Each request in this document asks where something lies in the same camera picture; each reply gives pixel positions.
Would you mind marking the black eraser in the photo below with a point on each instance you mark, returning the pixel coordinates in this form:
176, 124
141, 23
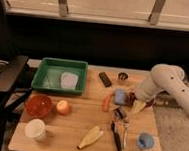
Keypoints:
105, 79

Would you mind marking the blue sponge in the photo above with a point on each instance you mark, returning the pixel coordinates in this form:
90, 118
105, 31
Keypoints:
119, 97

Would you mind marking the black handled tool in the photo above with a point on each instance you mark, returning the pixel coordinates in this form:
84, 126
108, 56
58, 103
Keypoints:
116, 136

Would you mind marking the small metal cup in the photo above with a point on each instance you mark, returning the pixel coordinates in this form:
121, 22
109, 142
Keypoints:
122, 76

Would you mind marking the white paper cup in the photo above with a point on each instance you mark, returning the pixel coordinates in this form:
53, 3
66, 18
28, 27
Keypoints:
35, 129

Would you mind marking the apple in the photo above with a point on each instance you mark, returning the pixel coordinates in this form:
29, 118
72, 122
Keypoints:
63, 107

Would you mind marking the wooden board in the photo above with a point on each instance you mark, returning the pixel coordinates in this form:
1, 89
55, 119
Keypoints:
63, 132

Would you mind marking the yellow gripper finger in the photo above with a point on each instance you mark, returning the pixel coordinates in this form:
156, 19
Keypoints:
138, 106

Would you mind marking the yellow corn cob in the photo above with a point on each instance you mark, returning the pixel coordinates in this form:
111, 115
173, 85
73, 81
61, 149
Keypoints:
91, 137

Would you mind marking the orange plastic bowl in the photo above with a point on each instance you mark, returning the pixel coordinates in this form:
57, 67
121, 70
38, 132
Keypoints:
39, 106

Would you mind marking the metal tongs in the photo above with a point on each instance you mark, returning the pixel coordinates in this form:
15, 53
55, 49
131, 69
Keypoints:
121, 115

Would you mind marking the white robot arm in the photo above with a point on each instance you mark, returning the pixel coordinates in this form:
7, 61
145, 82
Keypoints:
168, 78

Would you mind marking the white cloth in tray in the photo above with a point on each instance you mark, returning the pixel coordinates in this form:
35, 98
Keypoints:
69, 80

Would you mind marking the orange carrot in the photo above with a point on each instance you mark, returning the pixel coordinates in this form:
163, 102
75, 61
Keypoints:
107, 100

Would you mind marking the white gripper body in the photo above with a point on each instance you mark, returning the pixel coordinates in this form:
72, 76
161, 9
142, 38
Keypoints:
146, 90

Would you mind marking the green plastic tray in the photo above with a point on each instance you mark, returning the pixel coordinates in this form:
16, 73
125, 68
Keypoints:
48, 75

